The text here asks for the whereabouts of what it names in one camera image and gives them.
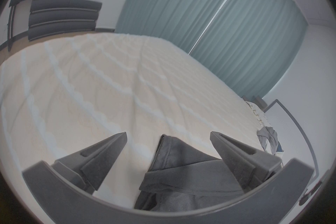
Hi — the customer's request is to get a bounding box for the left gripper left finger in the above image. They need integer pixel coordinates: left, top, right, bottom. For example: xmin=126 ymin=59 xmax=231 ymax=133
xmin=54 ymin=132 xmax=128 ymax=192

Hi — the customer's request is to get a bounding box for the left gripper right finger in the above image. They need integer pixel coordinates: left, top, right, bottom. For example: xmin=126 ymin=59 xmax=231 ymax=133
xmin=210 ymin=131 xmax=283 ymax=191

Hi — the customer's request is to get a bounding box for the black T-shirt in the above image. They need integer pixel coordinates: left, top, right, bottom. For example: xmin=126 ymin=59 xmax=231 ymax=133
xmin=134 ymin=134 xmax=246 ymax=212

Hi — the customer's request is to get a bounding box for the pile of clothes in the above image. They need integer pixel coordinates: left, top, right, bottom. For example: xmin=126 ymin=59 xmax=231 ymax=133
xmin=256 ymin=126 xmax=285 ymax=154

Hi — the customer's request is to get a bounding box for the bed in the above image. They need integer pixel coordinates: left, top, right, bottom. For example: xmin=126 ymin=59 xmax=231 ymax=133
xmin=0 ymin=31 xmax=320 ymax=209

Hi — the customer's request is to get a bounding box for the white printed pillow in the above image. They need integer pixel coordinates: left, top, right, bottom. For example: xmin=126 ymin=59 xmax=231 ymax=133
xmin=245 ymin=101 xmax=271 ymax=129

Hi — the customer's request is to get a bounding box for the grey bedside table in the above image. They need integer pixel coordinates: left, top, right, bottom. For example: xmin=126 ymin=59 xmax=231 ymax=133
xmin=241 ymin=95 xmax=266 ymax=107

